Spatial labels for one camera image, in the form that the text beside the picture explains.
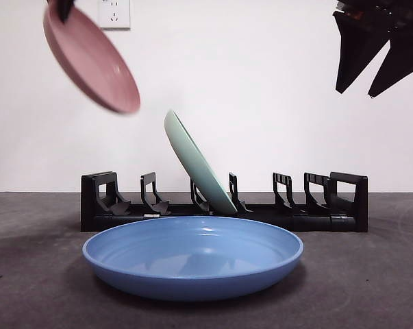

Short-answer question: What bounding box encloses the pink plate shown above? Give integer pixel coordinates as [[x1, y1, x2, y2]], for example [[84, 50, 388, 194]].
[[42, 0, 142, 115]]

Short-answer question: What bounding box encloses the pale green plate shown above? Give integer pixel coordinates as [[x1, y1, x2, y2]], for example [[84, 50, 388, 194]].
[[163, 108, 238, 215]]

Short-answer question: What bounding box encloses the blue plate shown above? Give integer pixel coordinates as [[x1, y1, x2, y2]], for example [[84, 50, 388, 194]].
[[82, 215, 305, 303]]

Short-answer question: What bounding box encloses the black plastic dish rack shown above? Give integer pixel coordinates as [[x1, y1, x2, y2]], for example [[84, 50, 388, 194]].
[[79, 171, 369, 234]]

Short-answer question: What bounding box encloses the white wall socket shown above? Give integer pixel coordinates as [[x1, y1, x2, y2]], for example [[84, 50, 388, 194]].
[[99, 0, 132, 32]]

